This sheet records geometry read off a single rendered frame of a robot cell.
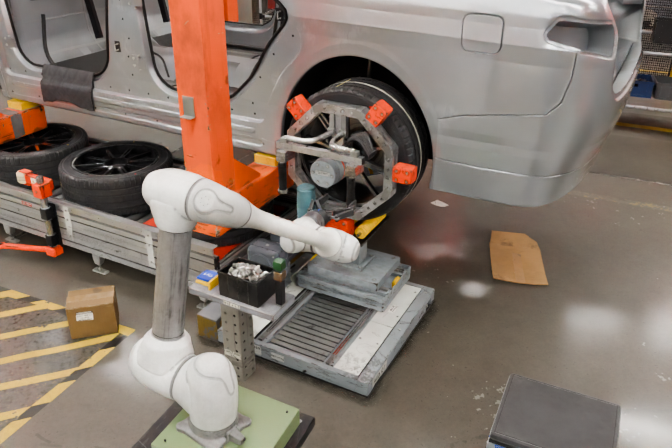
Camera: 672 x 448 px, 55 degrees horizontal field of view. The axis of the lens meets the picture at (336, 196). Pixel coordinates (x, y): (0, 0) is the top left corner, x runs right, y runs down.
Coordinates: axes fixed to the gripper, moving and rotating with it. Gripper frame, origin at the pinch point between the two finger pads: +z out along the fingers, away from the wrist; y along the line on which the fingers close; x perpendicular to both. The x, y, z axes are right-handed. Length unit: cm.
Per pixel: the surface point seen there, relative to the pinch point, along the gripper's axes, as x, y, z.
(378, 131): 21.0, 2.4, 31.1
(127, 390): -83, -72, -61
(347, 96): 32, -17, 39
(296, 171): -7, -40, 32
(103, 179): -32, -159, 20
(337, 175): 2.3, -10.7, 18.1
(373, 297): -66, 3, 33
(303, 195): -11.4, -28.1, 18.0
